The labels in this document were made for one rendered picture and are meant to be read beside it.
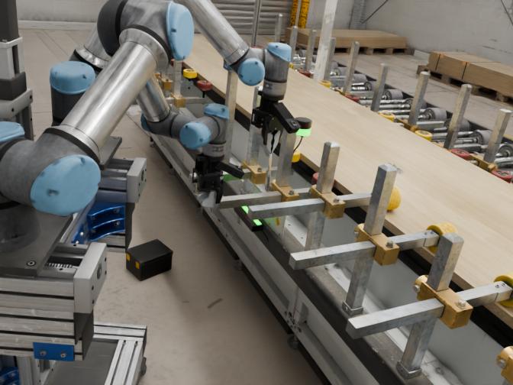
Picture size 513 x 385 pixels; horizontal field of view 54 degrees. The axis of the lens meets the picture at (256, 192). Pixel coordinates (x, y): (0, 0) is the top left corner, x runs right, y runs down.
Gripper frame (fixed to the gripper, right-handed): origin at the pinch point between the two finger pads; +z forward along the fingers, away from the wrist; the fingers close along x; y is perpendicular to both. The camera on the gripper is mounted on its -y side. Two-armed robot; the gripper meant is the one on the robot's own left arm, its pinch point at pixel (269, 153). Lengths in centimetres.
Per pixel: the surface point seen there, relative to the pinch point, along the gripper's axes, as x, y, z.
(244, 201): 9.1, 0.4, 15.7
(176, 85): -50, 116, 13
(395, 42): -795, 399, 81
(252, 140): -14.9, 22.4, 5.9
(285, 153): -6.5, -1.2, 0.8
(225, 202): 15.6, 2.8, 15.5
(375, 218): 10.8, -48.1, -1.5
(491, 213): -50, -59, 11
